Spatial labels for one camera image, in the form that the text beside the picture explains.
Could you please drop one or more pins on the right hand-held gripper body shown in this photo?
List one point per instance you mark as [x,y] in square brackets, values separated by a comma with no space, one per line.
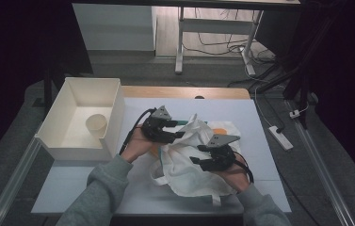
[220,158]

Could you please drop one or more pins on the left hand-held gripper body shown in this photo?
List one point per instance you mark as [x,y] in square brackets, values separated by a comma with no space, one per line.
[154,130]

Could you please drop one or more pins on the white tote bag coloured shapes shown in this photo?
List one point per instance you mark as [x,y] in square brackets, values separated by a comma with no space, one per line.
[184,169]

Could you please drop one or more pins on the cream white cup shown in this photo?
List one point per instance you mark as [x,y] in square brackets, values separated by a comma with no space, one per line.
[96,125]

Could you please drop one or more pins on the white rectangular storage box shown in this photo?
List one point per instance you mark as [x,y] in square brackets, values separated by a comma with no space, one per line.
[81,91]

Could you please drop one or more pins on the person's left hand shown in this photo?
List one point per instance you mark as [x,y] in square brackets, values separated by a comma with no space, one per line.
[137,146]

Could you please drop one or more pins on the person's right hand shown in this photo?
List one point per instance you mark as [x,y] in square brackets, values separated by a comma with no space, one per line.
[234,177]

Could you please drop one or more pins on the black table grommet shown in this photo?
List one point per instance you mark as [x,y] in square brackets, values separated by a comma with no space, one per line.
[199,97]

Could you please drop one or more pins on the white power strip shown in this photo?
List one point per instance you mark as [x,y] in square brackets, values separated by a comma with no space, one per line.
[280,137]

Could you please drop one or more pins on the small white plug adapter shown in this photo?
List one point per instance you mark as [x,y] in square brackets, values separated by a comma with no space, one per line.
[294,114]

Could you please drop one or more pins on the white cabinet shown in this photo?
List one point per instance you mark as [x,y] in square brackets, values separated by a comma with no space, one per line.
[112,26]

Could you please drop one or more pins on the aluminium rail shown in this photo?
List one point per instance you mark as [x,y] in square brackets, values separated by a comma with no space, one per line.
[12,185]
[322,175]

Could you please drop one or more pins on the white desk frame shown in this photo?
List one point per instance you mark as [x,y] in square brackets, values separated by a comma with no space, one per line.
[216,26]

